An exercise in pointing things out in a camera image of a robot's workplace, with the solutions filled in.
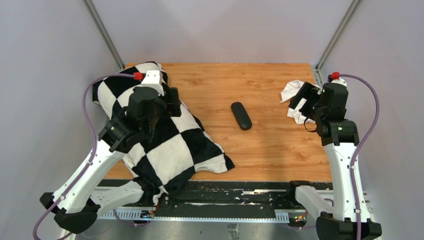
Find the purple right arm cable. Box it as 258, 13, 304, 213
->
327, 71, 381, 240

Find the aluminium frame rail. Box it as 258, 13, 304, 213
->
59, 185, 382, 240

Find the black white checkered pillow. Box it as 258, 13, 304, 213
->
92, 61, 235, 205

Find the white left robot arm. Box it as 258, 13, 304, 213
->
40, 84, 182, 234

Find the crumpled white cloth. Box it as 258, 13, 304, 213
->
280, 79, 317, 125

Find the black glasses case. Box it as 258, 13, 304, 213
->
230, 102, 253, 131

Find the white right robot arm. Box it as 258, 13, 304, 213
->
285, 80, 382, 240

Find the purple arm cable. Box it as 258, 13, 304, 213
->
32, 71, 144, 240
327, 71, 381, 240

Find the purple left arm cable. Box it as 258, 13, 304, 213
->
32, 71, 144, 240

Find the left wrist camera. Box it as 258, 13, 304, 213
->
141, 70, 165, 88

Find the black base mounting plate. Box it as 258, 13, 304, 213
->
99, 180, 332, 220

